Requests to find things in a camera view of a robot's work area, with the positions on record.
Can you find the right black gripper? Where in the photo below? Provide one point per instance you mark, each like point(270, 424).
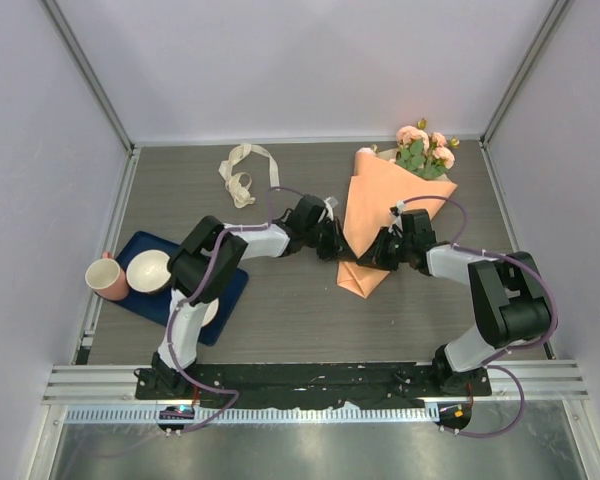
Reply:
point(376, 257)

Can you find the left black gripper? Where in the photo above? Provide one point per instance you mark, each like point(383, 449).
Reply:
point(338, 248)

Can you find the kraft wrapping paper sheet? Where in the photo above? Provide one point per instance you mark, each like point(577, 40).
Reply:
point(375, 187)

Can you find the cream ribbon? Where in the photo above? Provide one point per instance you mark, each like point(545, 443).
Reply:
point(237, 184)

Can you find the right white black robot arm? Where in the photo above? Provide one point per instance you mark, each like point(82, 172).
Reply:
point(513, 308)

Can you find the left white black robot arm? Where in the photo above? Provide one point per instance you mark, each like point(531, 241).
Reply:
point(204, 264)

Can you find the white bowl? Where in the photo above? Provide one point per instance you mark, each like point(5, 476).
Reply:
point(210, 312)

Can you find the brown rimmed cream bowl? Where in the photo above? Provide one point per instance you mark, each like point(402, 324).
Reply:
point(147, 272)

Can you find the dark blue tray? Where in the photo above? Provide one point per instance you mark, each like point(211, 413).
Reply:
point(155, 307)

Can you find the pink cup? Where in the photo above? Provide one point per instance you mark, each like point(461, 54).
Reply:
point(107, 278)

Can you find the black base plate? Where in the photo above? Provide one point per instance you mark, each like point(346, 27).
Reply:
point(313, 386)

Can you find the slotted white cable duct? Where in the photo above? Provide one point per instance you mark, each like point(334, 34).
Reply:
point(180, 414)

